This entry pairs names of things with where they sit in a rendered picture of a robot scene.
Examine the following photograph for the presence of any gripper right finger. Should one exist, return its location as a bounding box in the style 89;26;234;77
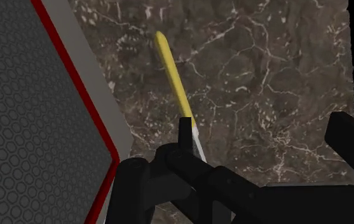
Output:
324;111;354;183

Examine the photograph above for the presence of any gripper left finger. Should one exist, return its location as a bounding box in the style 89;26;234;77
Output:
106;116;259;224

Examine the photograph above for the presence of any grey patterned robot stand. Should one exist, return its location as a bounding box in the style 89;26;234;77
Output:
0;0;135;224

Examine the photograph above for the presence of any yellow handled knife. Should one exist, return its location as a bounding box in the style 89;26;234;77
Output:
154;31;208;164

